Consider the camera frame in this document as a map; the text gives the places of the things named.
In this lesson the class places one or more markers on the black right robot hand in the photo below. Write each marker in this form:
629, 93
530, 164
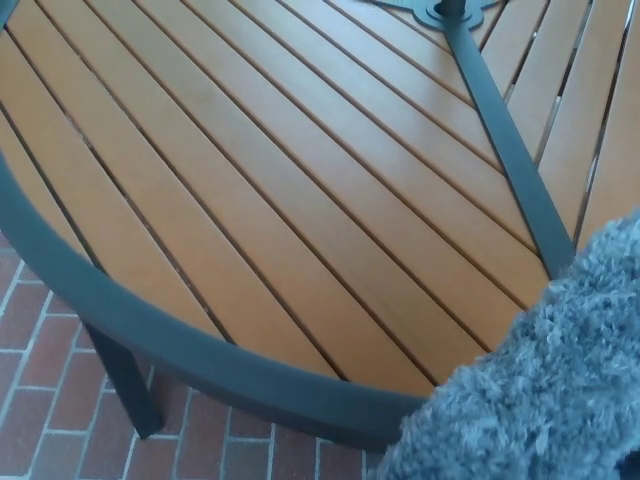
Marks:
627, 471

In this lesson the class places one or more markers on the grey fluffy microfibre duster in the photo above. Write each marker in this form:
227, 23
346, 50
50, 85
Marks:
525, 390

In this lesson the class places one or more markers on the round slatted wood patio table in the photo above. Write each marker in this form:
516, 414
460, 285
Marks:
150, 320

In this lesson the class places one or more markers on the dark metal round table leg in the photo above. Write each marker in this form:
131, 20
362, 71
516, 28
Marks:
132, 395

